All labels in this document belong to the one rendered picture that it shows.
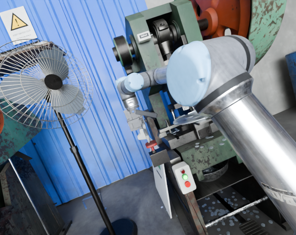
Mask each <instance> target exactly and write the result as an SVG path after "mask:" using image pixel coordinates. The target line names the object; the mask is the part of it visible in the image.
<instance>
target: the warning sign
mask: <svg viewBox="0 0 296 235"><path fill-rule="evenodd" d="M0 16H1V18H2V21H3V23H4V25H5V27H6V29H7V31H8V34H9V36H10V38H11V40H12V41H15V40H20V39H35V38H37V36H36V33H35V31H34V29H33V26H32V24H31V22H30V20H29V17H28V15H27V13H26V10H25V8H24V6H21V7H18V8H14V9H11V10H7V11H4V12H1V13H0ZM25 41H29V40H21V41H16V42H13V44H14V45H16V44H19V43H21V42H25Z"/></svg>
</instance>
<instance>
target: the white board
mask: <svg viewBox="0 0 296 235"><path fill-rule="evenodd" d="M158 148H159V147H158V146H157V145H156V146H154V149H158ZM152 167H153V173H154V179H155V185H156V189H157V191H158V193H159V195H160V197H161V199H162V201H163V204H164V206H165V208H166V210H167V212H168V214H169V216H170V218H172V214H171V208H170V202H169V195H168V189H167V182H166V176H165V167H164V164H162V165H159V166H157V167H154V166H153V165H152Z"/></svg>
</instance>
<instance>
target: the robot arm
mask: <svg viewBox="0 0 296 235"><path fill-rule="evenodd" d="M255 58H256V53H255V49H254V46H253V44H252V43H251V42H250V41H249V40H248V39H246V38H245V37H242V36H239V35H226V36H222V37H217V38H213V39H209V40H204V41H193V42H191V43H189V44H187V45H183V46H181V47H179V48H178V49H176V50H175V51H174V52H173V54H172V55H171V57H170V59H169V62H168V65H165V66H162V67H159V68H155V69H152V70H149V71H145V72H142V73H131V74H129V75H128V76H124V77H121V78H119V79H117V80H116V81H115V83H116V86H117V89H118V92H119V94H120V97H121V99H122V101H123V104H124V107H125V108H126V110H124V114H125V116H126V119H127V123H128V125H129V127H130V130H131V131H136V130H138V129H139V131H140V133H139V134H138V140H144V139H147V141H148V143H149V142H150V137H149V134H148V131H147V129H146V125H145V122H144V119H143V116H148V117H150V118H157V115H158V114H157V113H155V112H153V111H152V112H148V111H141V110H136V108H138V107H139V104H138V100H137V98H136V95H135V92H137V91H139V90H143V89H146V88H149V87H151V86H154V85H159V84H167V86H168V90H169V92H170V94H171V96H172V97H173V99H174V100H175V101H176V102H177V103H178V104H181V105H182V106H188V107H190V106H192V107H193V108H194V109H195V110H196V112H197V113H198V114H199V115H200V116H205V117H209V118H211V120H212V121H213V122H214V124H215V125H216V126H217V128H218V129H219V130H220V132H221V133H222V135H223V136H224V137H225V139H226V140H227V141H228V143H229V144H230V145H231V147H232V148H233V149H234V151H235V152H236V153H237V155H238V156H239V158H240V159H241V160H242V162H243V163H244V164H245V166H246V167H247V169H248V170H249V171H250V172H251V174H252V175H253V177H254V178H255V179H256V181H257V182H258V183H259V185H260V186H261V187H262V189H263V190H264V192H265V193H266V194H267V196H268V197H269V198H270V199H271V201H272V202H273V204H274V205H275V206H276V208H277V209H278V210H279V212H280V213H281V214H282V216H283V217H284V219H285V220H286V221H287V223H288V224H289V225H290V227H291V228H292V229H293V231H294V234H293V235H296V142H295V140H294V139H293V138H292V137H291V136H290V135H289V134H288V133H287V132H286V131H285V129H284V128H283V127H282V126H281V125H280V124H279V123H278V121H277V120H276V119H275V118H274V117H273V116H272V114H271V113H270V112H269V111H268V110H267V109H266V108H265V106H264V105H263V104H262V103H261V102H260V101H259V100H258V98H257V97H256V96H255V95H254V94H253V93H252V86H253V81H254V79H253V77H252V76H251V75H250V72H251V71H252V69H253V67H254V64H255ZM132 111H134V112H132Z"/></svg>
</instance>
